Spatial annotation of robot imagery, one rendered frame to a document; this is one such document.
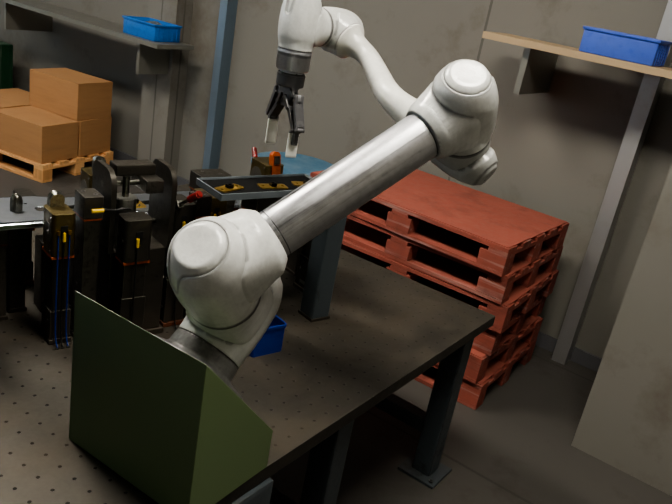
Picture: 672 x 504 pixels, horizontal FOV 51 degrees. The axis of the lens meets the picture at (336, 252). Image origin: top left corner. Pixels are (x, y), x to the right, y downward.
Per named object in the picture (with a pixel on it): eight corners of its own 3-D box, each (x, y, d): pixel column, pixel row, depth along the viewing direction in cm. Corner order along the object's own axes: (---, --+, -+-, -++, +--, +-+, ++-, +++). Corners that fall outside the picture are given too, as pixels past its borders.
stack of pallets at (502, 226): (536, 359, 387) (579, 222, 358) (475, 412, 326) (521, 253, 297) (362, 280, 445) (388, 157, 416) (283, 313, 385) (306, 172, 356)
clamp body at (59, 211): (62, 328, 199) (67, 203, 185) (76, 347, 191) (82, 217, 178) (38, 333, 195) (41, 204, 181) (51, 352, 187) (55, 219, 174)
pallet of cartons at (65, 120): (123, 172, 562) (129, 86, 538) (15, 187, 491) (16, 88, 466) (36, 132, 622) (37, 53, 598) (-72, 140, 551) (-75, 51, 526)
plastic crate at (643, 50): (665, 67, 320) (674, 41, 316) (653, 66, 301) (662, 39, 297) (591, 51, 337) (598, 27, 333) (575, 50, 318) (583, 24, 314)
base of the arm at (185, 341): (249, 413, 153) (264, 391, 155) (201, 369, 136) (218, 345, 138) (192, 380, 163) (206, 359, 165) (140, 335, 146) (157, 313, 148)
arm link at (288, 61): (302, 48, 192) (299, 70, 194) (272, 44, 187) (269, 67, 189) (318, 54, 185) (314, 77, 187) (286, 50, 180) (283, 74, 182)
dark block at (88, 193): (86, 329, 200) (94, 187, 185) (96, 341, 195) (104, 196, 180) (68, 332, 197) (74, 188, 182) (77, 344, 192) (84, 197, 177)
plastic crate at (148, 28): (181, 43, 494) (183, 26, 490) (154, 42, 475) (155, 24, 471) (148, 33, 511) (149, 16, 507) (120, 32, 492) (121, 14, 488)
